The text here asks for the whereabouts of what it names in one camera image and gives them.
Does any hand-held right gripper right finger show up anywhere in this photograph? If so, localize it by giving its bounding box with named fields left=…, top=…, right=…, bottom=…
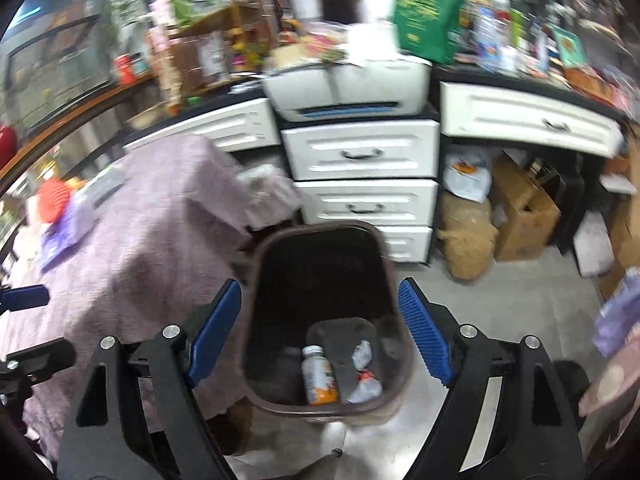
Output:
left=397, top=278, right=586, bottom=480

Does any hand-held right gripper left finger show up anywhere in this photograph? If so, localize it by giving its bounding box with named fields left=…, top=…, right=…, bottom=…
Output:
left=57, top=279, right=243, bottom=480

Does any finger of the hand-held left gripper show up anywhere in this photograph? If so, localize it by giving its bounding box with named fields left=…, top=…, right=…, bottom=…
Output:
left=0, top=284, right=51, bottom=312
left=0, top=338, right=77, bottom=396

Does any purple plastic packet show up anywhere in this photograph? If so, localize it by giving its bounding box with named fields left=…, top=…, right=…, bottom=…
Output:
left=40, top=200, right=101, bottom=271

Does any brown plastic bin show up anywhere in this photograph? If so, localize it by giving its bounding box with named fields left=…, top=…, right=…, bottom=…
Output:
left=239, top=220, right=416, bottom=423

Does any red ribbed ball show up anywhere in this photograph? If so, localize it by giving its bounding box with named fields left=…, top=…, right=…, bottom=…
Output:
left=37, top=179, right=76, bottom=223

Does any small crumpled grey wrapper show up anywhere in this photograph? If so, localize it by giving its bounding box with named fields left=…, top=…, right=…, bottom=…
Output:
left=351, top=340, right=373, bottom=368

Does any crumpled wrapper red spot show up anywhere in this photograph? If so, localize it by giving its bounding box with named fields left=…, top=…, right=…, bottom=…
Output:
left=346, top=370, right=383, bottom=404

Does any purple tablecloth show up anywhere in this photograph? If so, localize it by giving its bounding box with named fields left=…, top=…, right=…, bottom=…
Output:
left=10, top=135, right=301, bottom=461

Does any tan stuffed animal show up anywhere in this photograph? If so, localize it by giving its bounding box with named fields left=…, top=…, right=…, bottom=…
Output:
left=437, top=192, right=500, bottom=281

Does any plastic bottle orange label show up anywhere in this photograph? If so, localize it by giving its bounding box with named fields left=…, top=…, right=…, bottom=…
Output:
left=301, top=345, right=340, bottom=406

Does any black round seat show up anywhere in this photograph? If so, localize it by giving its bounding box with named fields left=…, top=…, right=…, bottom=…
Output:
left=545, top=360, right=591, bottom=411

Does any grey frilly cloth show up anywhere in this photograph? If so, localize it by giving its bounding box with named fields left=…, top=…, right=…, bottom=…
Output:
left=240, top=165, right=301, bottom=231

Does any open cardboard box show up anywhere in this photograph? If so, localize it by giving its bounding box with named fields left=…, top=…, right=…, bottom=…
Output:
left=492, top=152, right=562, bottom=262

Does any white plastic bag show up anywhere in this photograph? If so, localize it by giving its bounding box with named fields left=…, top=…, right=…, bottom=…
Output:
left=442, top=150, right=493, bottom=203

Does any white flat box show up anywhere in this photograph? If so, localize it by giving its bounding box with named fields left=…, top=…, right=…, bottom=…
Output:
left=572, top=210, right=615, bottom=278

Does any lilac plastic bag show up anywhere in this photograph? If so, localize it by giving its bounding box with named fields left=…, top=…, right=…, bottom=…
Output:
left=594, top=267, right=640, bottom=358

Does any pink cloth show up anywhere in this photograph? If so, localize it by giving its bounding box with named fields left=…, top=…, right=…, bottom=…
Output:
left=580, top=340, right=640, bottom=451

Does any black bag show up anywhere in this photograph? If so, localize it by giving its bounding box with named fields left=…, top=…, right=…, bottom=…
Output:
left=530, top=157, right=586, bottom=251

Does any closed cardboard box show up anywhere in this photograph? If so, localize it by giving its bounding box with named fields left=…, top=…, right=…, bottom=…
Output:
left=597, top=200, right=640, bottom=301

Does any wide white drawer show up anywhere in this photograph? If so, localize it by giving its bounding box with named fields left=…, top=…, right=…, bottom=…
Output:
left=440, top=81, right=625, bottom=158

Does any red can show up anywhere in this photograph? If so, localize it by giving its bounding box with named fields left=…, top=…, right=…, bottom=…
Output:
left=114, top=55, right=136, bottom=85

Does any white printer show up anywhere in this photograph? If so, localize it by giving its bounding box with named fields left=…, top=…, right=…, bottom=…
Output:
left=262, top=57, right=433, bottom=122

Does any wooden shelf rack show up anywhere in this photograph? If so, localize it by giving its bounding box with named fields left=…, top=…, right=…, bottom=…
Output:
left=170, top=2, right=276, bottom=96

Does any clear water bottle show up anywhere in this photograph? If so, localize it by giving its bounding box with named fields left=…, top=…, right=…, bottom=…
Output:
left=475, top=5, right=501, bottom=66

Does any green tote bag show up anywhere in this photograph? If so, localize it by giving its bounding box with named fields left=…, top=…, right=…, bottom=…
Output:
left=392, top=0, right=466, bottom=65

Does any green book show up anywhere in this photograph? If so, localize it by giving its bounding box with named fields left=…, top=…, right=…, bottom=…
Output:
left=552, top=27, right=587, bottom=68

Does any white drawer black handle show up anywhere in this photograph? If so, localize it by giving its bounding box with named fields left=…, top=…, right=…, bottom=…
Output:
left=281, top=120, right=441, bottom=181
left=294, top=179, right=439, bottom=227
left=377, top=225, right=433, bottom=264

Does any white drawer without handle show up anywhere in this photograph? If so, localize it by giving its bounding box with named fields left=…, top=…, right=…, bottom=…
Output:
left=125, top=97, right=281, bottom=153

